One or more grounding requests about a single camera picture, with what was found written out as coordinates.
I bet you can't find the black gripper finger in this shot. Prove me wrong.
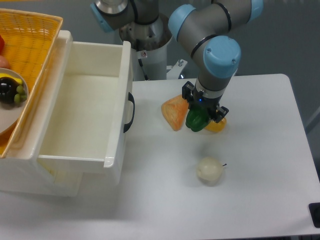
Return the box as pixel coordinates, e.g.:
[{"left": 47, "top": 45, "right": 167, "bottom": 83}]
[
  {"left": 181, "top": 81, "right": 194, "bottom": 103},
  {"left": 213, "top": 105, "right": 229, "bottom": 123}
]

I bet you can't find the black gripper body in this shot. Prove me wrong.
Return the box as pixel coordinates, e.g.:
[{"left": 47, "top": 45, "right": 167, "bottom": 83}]
[{"left": 188, "top": 88, "right": 222, "bottom": 117}]

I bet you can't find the green toy pepper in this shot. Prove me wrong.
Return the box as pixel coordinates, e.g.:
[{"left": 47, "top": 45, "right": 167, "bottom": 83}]
[{"left": 185, "top": 106, "right": 210, "bottom": 132}]

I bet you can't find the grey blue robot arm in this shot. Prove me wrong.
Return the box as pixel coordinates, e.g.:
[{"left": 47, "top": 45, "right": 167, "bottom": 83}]
[{"left": 90, "top": 0, "right": 264, "bottom": 123}]

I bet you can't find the upper white open drawer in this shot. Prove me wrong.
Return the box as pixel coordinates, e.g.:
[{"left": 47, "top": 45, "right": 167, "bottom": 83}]
[{"left": 38, "top": 41, "right": 133, "bottom": 185}]

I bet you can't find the white drawer cabinet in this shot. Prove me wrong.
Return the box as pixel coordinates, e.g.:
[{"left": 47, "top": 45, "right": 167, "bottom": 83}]
[{"left": 0, "top": 30, "right": 83, "bottom": 197}]

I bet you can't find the yellow orange toy fruit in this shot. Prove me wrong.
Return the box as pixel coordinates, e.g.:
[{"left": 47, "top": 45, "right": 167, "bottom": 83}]
[{"left": 204, "top": 117, "right": 227, "bottom": 133}]

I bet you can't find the orange toy bread slice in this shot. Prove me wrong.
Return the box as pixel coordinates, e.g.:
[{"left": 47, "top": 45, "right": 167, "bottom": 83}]
[{"left": 161, "top": 94, "right": 189, "bottom": 131}]

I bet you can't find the pale cream toy pear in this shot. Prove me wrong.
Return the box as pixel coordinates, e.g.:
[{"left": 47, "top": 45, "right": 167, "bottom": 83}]
[{"left": 196, "top": 156, "right": 227, "bottom": 186}]

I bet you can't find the black object at table edge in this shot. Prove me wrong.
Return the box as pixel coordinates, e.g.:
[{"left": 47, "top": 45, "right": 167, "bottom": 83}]
[{"left": 308, "top": 202, "right": 320, "bottom": 229}]

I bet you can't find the yellow wicker basket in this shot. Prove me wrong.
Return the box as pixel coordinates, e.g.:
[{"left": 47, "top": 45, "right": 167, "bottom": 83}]
[{"left": 0, "top": 8, "right": 63, "bottom": 159}]

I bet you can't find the white plate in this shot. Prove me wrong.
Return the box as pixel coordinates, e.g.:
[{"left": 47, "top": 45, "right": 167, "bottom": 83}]
[{"left": 0, "top": 68, "right": 29, "bottom": 135}]

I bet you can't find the dark purple toy mangosteen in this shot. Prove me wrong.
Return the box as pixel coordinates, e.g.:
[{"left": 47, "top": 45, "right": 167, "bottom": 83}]
[{"left": 0, "top": 76, "right": 28, "bottom": 105}]

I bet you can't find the pink toy peach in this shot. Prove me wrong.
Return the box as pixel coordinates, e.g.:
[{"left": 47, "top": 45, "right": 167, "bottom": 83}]
[{"left": 0, "top": 55, "right": 10, "bottom": 69}]

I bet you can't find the yellow toy banana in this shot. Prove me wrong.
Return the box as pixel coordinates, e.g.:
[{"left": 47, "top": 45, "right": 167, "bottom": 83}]
[{"left": 0, "top": 73, "right": 24, "bottom": 85}]

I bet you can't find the red toy fruit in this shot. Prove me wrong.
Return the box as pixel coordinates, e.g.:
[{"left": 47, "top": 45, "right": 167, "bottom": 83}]
[{"left": 0, "top": 35, "right": 5, "bottom": 53}]

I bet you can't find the black drawer handle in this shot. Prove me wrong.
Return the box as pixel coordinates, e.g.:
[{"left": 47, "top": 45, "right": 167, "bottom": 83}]
[{"left": 123, "top": 92, "right": 136, "bottom": 133}]

